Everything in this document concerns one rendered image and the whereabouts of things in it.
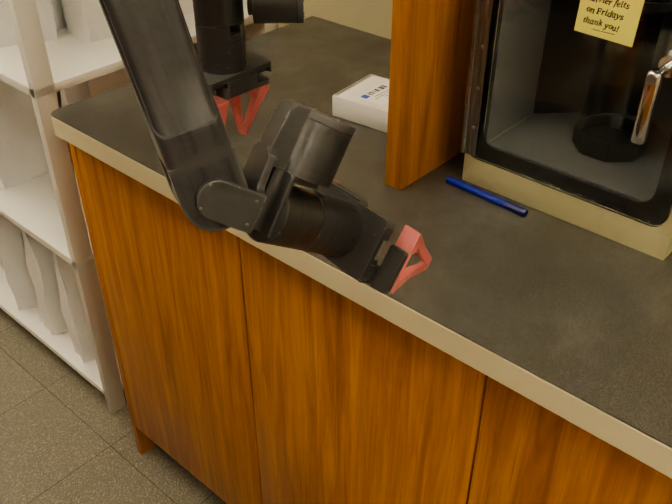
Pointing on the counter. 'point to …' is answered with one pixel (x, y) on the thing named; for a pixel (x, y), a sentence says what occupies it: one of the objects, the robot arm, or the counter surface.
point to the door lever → (650, 99)
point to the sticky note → (610, 19)
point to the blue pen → (487, 196)
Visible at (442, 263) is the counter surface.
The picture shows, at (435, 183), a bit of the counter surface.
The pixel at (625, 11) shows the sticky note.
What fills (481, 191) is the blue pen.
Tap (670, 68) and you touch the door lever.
